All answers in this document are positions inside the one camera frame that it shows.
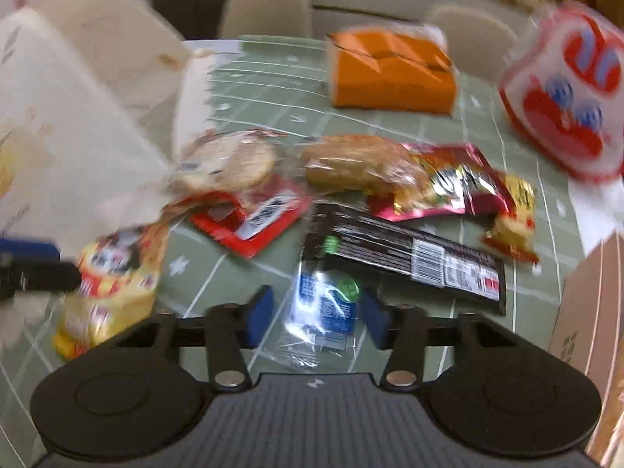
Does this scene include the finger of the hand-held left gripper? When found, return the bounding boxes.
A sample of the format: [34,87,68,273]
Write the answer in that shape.
[0,238,82,303]

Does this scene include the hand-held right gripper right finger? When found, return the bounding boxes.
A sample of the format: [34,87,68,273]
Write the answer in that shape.
[361,287,518,392]

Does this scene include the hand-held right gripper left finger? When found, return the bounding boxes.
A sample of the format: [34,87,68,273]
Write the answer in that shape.
[114,285,276,393]

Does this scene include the clear blue small packet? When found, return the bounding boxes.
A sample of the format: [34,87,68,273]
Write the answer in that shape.
[263,258,364,369]

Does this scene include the black snack bar packet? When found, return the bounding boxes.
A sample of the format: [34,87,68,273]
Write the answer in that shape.
[301,202,508,316]

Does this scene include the yellow snack packet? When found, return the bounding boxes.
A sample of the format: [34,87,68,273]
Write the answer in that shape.
[53,224,169,362]

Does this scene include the magenta snack packet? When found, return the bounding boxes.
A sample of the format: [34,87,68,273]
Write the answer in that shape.
[368,143,540,265]

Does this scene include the pink cardboard box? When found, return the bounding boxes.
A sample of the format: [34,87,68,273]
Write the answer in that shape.
[548,231,624,468]

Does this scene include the red small packet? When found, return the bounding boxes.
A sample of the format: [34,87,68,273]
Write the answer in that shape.
[188,175,314,260]

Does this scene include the clear cookie packet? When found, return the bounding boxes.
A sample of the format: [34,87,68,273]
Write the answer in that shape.
[168,128,289,197]

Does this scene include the wrapped bread bun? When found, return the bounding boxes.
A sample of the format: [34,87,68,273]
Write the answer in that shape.
[299,134,431,194]

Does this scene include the white cartoon paper bag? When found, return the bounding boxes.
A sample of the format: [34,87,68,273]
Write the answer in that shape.
[0,0,221,254]

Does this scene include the green grid tablecloth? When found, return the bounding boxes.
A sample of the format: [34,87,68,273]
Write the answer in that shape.
[0,34,588,449]

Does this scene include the orange box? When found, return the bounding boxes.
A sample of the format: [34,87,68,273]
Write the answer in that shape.
[326,27,460,116]

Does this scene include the red white rabbit bag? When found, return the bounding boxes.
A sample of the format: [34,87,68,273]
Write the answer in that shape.
[497,0,624,184]

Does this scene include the beige chair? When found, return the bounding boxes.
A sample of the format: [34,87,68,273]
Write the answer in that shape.
[426,4,520,80]
[218,0,314,40]

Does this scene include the dark cabinet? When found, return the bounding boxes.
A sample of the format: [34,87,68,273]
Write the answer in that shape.
[149,0,252,42]

